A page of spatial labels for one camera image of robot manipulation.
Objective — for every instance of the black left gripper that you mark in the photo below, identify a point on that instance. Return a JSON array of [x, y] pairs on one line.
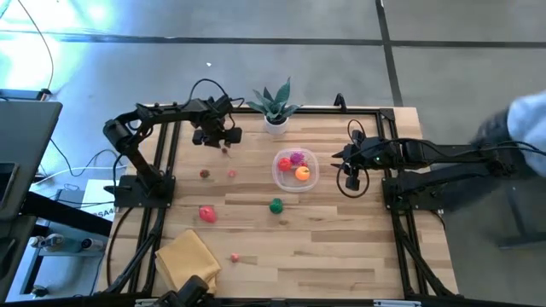
[[215, 132]]

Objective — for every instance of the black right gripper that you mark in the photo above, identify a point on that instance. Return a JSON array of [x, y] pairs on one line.
[[371, 155]]

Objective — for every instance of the dark red toy cherry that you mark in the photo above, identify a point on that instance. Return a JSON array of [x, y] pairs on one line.
[[224, 150]]

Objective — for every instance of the round orange toy fruit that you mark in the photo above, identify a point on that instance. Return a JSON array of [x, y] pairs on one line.
[[302, 173]]

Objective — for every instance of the toy strawberry with green leaves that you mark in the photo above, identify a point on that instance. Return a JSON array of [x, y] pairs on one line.
[[205, 173]]

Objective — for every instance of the purple striped toy cabbage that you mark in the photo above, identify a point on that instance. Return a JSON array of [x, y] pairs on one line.
[[297, 158]]

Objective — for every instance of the small peach toy fruit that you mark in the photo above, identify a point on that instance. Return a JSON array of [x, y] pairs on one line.
[[231, 173]]

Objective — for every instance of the red toy tomato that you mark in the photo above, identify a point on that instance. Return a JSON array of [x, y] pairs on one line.
[[285, 164]]

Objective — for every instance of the clear plastic tupperware container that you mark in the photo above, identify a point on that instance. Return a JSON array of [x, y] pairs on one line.
[[286, 182]]

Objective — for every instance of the green toy bell pepper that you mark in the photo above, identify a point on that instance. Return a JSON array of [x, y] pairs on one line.
[[276, 206]]

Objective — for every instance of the large red toy fruit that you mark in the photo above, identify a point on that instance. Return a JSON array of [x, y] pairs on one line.
[[207, 214]]

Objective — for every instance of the small pink toy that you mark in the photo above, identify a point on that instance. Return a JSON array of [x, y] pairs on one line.
[[234, 257]]

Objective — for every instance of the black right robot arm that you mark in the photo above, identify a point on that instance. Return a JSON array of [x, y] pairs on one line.
[[448, 153]]

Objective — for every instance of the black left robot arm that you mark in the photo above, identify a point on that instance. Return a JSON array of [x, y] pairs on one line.
[[170, 113]]

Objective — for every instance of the white potted plant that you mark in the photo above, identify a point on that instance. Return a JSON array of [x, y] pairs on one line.
[[324, 111]]

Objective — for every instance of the white plant pot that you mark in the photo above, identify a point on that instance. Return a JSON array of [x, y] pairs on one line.
[[276, 127]]

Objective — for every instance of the green snake plant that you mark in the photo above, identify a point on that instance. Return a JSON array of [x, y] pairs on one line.
[[275, 104]]

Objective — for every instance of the yellow cloth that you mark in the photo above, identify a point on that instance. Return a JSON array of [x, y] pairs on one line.
[[187, 260]]

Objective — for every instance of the white printed box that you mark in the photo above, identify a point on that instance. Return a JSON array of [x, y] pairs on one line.
[[100, 200]]

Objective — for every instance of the person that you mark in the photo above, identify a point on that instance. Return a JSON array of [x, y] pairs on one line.
[[529, 123]]

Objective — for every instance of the black table-level camera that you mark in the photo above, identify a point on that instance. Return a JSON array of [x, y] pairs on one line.
[[187, 294]]

